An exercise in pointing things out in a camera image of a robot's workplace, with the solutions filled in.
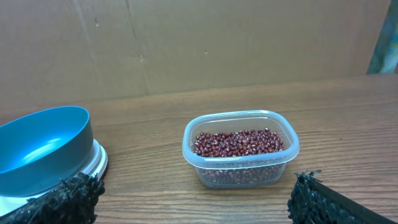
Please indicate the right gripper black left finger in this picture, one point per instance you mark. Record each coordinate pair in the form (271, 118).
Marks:
(73, 201)

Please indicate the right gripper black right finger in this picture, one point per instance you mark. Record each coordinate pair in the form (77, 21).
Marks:
(312, 202)

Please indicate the white digital kitchen scale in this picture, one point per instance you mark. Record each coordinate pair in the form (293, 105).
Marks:
(95, 166)

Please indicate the teal metal bowl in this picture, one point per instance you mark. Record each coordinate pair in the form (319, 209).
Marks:
(41, 148)

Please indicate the clear plastic food container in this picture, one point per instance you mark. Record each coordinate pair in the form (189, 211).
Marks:
(244, 171)

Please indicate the red adzuki beans in container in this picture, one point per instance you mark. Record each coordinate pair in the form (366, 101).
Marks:
(235, 144)

